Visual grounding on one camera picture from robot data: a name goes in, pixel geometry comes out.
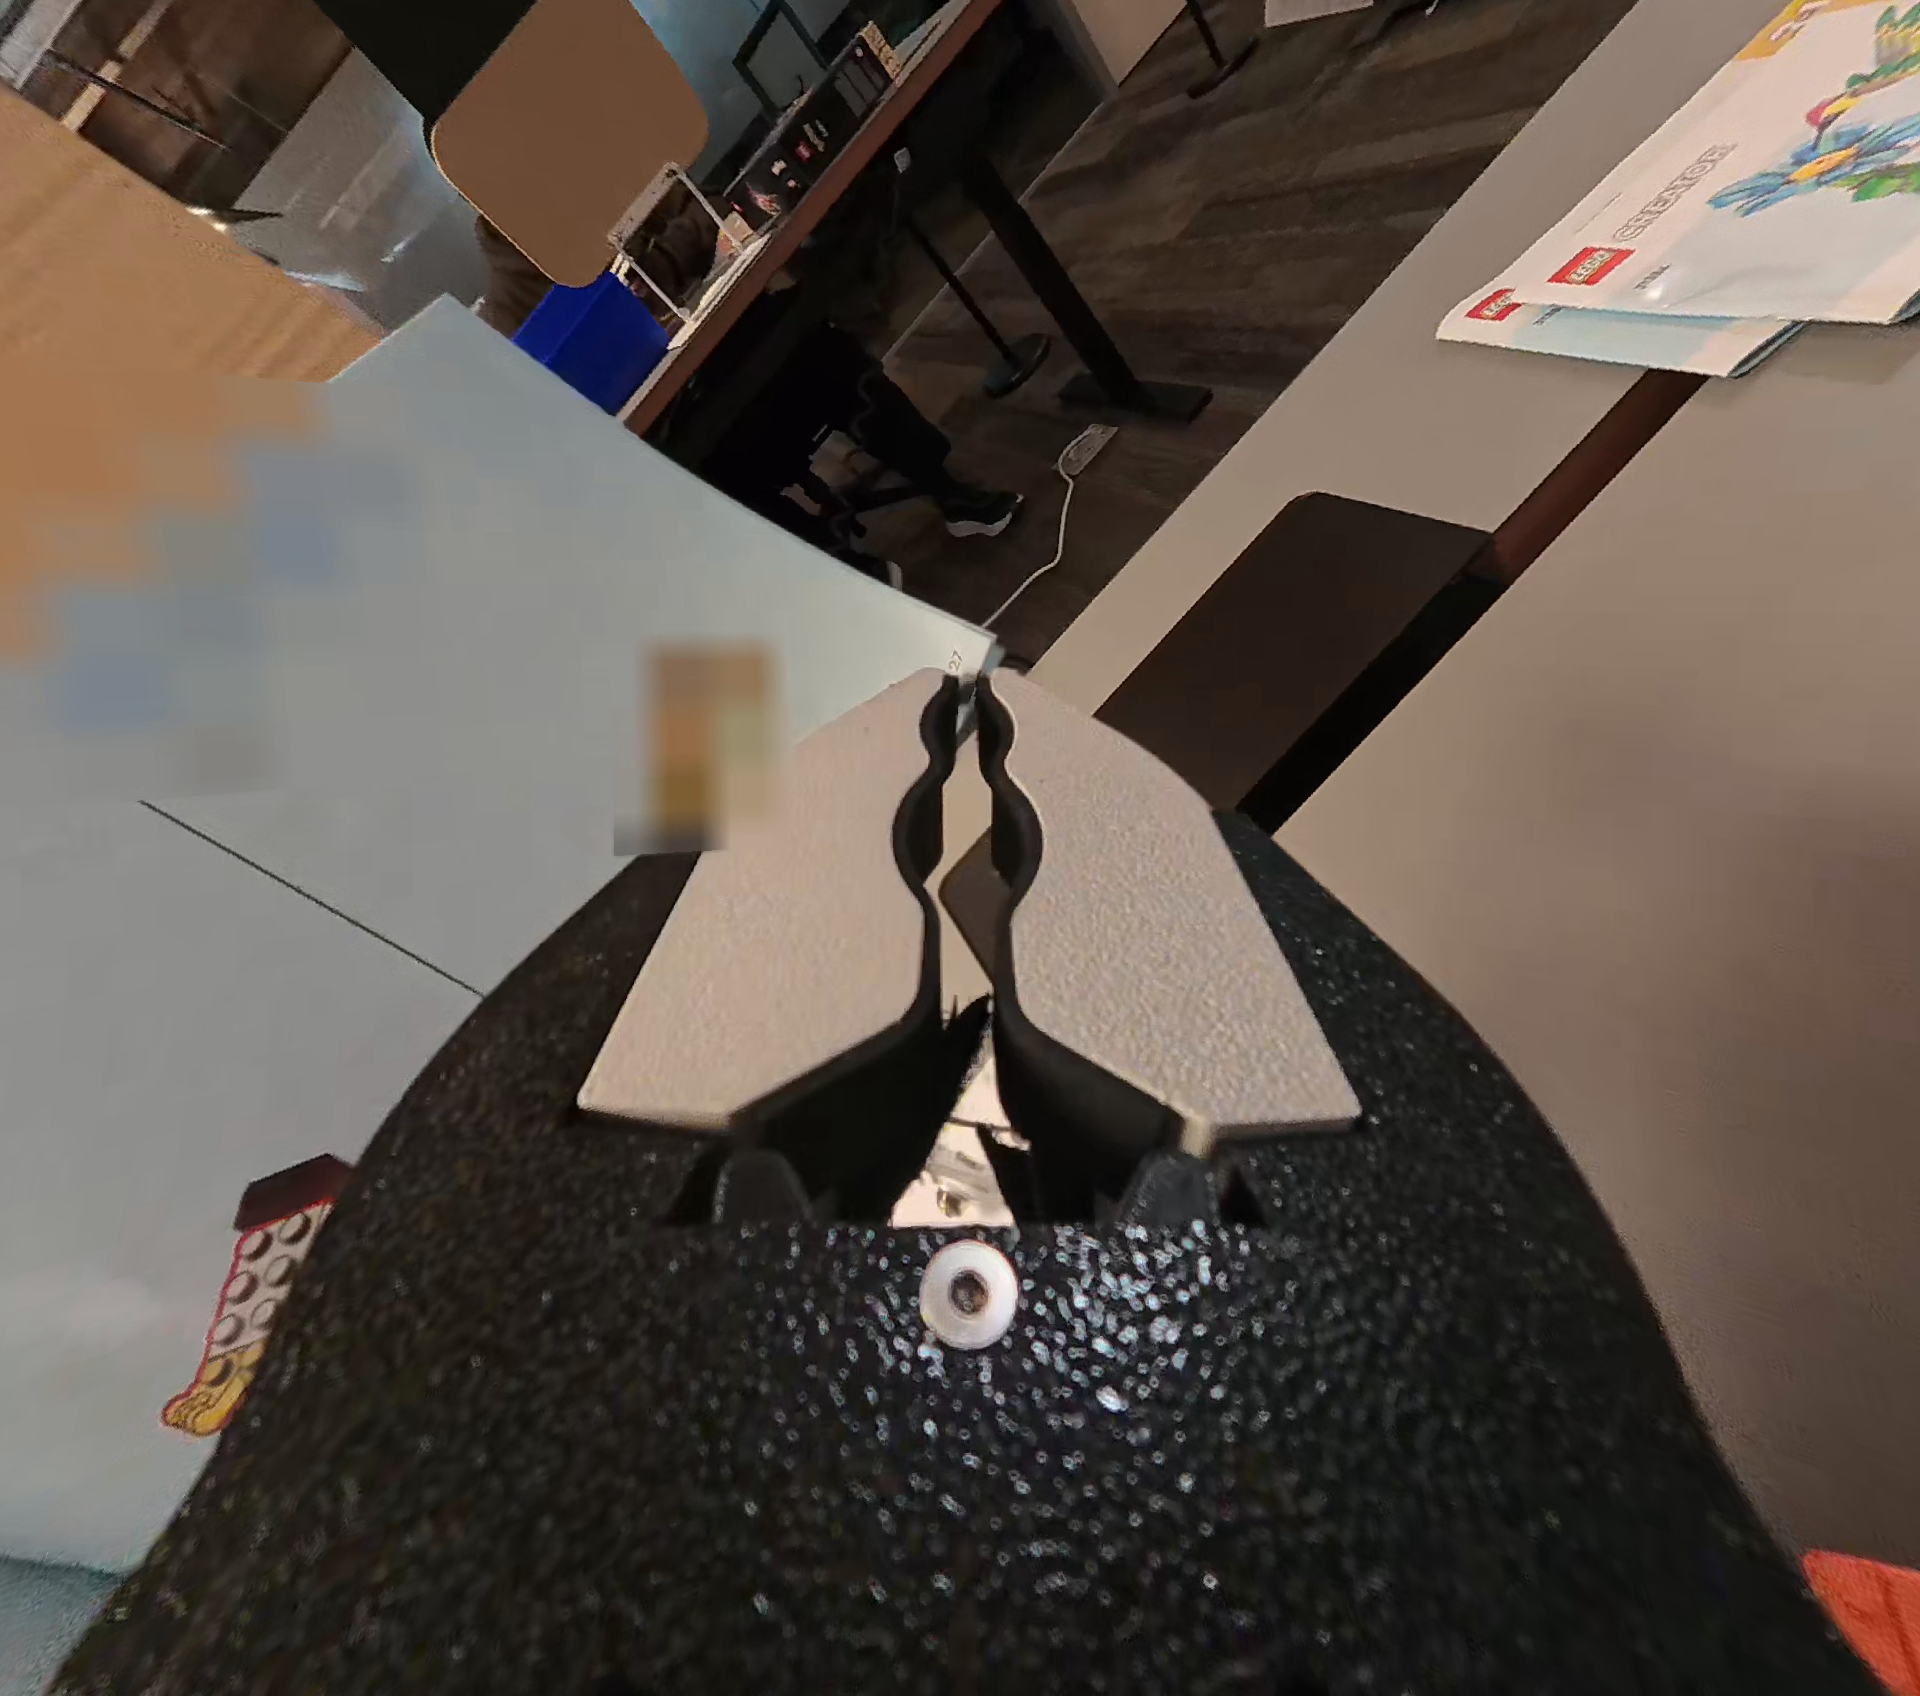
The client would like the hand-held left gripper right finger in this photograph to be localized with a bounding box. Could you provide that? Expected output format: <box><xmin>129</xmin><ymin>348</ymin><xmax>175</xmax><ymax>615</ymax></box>
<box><xmin>937</xmin><ymin>672</ymin><xmax>1365</xmax><ymax>1222</ymax></box>

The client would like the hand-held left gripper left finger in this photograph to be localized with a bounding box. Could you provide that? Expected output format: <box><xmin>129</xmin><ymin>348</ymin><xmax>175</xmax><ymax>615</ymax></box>
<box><xmin>576</xmin><ymin>672</ymin><xmax>993</xmax><ymax>1222</ymax></box>

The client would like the pale blue instruction booklet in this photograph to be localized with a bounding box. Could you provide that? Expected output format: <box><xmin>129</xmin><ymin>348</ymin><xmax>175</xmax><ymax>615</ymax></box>
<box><xmin>0</xmin><ymin>291</ymin><xmax>1001</xmax><ymax>1578</ymax></box>

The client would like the grey desk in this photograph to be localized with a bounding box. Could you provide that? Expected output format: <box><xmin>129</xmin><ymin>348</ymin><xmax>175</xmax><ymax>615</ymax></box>
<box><xmin>1275</xmin><ymin>316</ymin><xmax>1920</xmax><ymax>1578</ymax></box>
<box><xmin>1032</xmin><ymin>0</ymin><xmax>1920</xmax><ymax>708</ymax></box>

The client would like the dark chair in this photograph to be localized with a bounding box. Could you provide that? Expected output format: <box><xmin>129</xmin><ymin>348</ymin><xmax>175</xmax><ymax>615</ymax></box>
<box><xmin>1094</xmin><ymin>491</ymin><xmax>1506</xmax><ymax>836</ymax></box>

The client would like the blue storage bin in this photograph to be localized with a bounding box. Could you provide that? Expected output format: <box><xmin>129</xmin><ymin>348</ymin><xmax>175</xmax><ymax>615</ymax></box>
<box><xmin>512</xmin><ymin>273</ymin><xmax>672</xmax><ymax>416</ymax></box>

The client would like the white instruction booklet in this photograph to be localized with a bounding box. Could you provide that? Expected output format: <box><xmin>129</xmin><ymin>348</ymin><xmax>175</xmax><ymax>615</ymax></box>
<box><xmin>1436</xmin><ymin>270</ymin><xmax>1810</xmax><ymax>381</ymax></box>

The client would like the long brown-edged table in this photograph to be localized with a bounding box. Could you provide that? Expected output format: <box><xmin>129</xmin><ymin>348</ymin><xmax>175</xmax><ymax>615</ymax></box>
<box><xmin>618</xmin><ymin>0</ymin><xmax>1219</xmax><ymax>438</ymax></box>

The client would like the orange cloth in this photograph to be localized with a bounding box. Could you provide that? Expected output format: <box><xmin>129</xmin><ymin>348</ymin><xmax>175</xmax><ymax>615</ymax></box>
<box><xmin>1801</xmin><ymin>1550</ymin><xmax>1920</xmax><ymax>1696</ymax></box>

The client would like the flower-print instruction booklet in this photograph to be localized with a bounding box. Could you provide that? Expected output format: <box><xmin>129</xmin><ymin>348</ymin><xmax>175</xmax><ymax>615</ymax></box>
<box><xmin>1506</xmin><ymin>0</ymin><xmax>1920</xmax><ymax>325</ymax></box>

